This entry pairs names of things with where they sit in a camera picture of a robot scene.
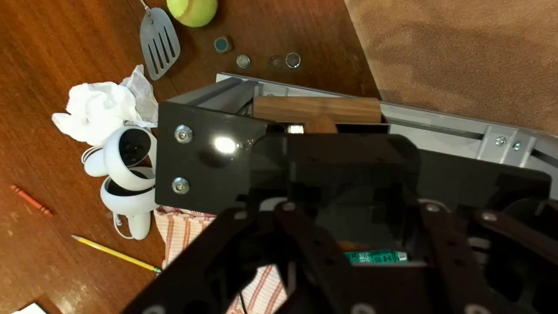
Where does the green strap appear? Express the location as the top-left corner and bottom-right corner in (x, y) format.
(341, 248), (411, 267)

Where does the beige towel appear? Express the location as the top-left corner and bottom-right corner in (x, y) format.
(341, 0), (558, 140)

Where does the yellow pencil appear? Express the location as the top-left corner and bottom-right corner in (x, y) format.
(69, 234), (164, 276)

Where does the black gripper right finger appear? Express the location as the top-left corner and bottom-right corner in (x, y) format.
(399, 185), (558, 314)

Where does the white paper sheet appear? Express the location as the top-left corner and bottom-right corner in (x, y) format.
(10, 300), (48, 314)

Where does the white crumpled tissue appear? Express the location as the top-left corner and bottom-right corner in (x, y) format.
(50, 63), (160, 148)

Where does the small silver ring cap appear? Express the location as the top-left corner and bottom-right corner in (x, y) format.
(282, 49), (303, 72)

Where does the small blue round cap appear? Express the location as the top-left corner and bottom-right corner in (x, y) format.
(211, 35), (233, 56)

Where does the aluminium rack with black plate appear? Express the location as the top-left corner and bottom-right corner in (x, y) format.
(153, 72), (558, 216)

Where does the orange-handled grey spatula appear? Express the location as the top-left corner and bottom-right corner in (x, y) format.
(136, 0), (183, 82)

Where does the yellow-green tennis ball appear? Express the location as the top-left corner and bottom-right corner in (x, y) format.
(165, 0), (219, 30)

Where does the red pencil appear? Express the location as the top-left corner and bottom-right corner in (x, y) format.
(8, 183), (55, 218)

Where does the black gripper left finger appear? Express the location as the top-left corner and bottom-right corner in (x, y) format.
(123, 201), (373, 314)

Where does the small silver coin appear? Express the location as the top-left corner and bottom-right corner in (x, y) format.
(233, 53), (252, 72)

